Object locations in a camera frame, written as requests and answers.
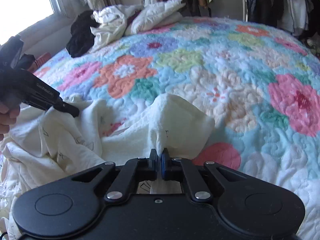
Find white quilted jacket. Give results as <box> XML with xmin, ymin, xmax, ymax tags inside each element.
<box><xmin>124</xmin><ymin>0</ymin><xmax>185</xmax><ymax>36</ymax></box>

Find white bow print dress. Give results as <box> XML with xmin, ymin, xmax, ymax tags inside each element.
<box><xmin>1</xmin><ymin>94</ymin><xmax>215</xmax><ymax>239</ymax></box>

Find dark brown fuzzy garment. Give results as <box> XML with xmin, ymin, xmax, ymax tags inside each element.
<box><xmin>66</xmin><ymin>10</ymin><xmax>100</xmax><ymax>58</ymax></box>

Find hanging clothes on white rack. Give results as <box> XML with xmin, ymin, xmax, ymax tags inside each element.
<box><xmin>247</xmin><ymin>0</ymin><xmax>319</xmax><ymax>54</ymax></box>

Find red suitcase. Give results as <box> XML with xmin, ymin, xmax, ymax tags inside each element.
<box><xmin>27</xmin><ymin>53</ymin><xmax>52</xmax><ymax>73</ymax></box>

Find cream crumpled garment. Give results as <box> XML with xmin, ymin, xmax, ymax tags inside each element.
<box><xmin>89</xmin><ymin>4</ymin><xmax>144</xmax><ymax>53</ymax></box>

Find white clothes rack pole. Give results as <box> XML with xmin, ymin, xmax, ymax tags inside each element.
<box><xmin>242</xmin><ymin>0</ymin><xmax>248</xmax><ymax>22</ymax></box>

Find colourful floral quilt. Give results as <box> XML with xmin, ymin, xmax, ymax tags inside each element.
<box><xmin>36</xmin><ymin>17</ymin><xmax>319</xmax><ymax>239</ymax></box>

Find person's left hand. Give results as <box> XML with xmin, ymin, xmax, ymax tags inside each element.
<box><xmin>0</xmin><ymin>103</ymin><xmax>21</xmax><ymax>141</ymax></box>

